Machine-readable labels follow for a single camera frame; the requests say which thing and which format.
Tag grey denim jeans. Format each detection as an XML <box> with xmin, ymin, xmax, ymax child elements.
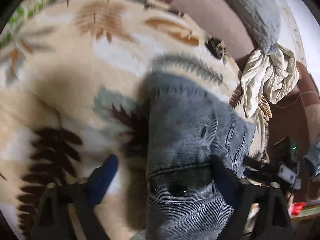
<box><xmin>144</xmin><ymin>72</ymin><xmax>255</xmax><ymax>239</ymax></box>

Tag cream crumpled sheet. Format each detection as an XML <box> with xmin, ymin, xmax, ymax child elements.
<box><xmin>241</xmin><ymin>43</ymin><xmax>299</xmax><ymax>118</ymax></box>

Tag beige leaf print blanket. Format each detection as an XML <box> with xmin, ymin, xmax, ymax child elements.
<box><xmin>0</xmin><ymin>0</ymin><xmax>273</xmax><ymax>240</ymax></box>

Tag black hair clip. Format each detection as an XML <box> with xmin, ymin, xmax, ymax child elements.
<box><xmin>205</xmin><ymin>37</ymin><xmax>226</xmax><ymax>60</ymax></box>

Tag grey quilted pillow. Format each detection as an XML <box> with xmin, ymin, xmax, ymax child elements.
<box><xmin>225</xmin><ymin>0</ymin><xmax>281</xmax><ymax>55</ymax></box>

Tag brown pink sofa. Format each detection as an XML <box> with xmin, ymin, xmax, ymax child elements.
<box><xmin>150</xmin><ymin>0</ymin><xmax>320</xmax><ymax>203</ymax></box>

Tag green white folded quilt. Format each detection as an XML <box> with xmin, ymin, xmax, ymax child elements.
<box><xmin>1</xmin><ymin>0</ymin><xmax>55</xmax><ymax>48</ymax></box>

